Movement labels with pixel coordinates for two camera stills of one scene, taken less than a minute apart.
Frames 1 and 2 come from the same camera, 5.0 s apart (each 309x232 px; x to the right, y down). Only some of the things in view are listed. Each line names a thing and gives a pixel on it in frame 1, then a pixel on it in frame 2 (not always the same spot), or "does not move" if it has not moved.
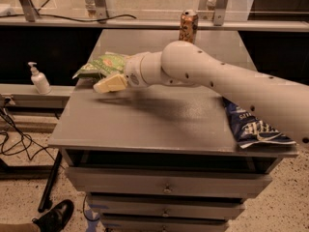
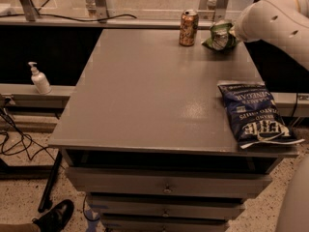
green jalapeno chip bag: x=109 y=64 → x=221 y=38
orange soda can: x=188 y=26 does not move
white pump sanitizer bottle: x=40 y=80 does not move
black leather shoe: x=54 y=219 does not move
